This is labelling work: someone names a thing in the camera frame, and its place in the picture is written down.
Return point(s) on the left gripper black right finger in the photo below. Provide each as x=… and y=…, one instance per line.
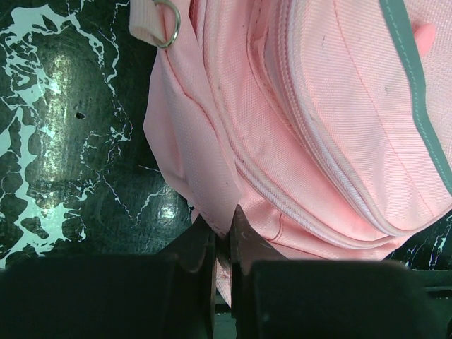
x=274, y=297

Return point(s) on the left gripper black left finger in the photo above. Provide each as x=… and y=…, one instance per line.
x=167, y=295

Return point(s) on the pink student backpack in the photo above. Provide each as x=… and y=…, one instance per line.
x=327, y=122

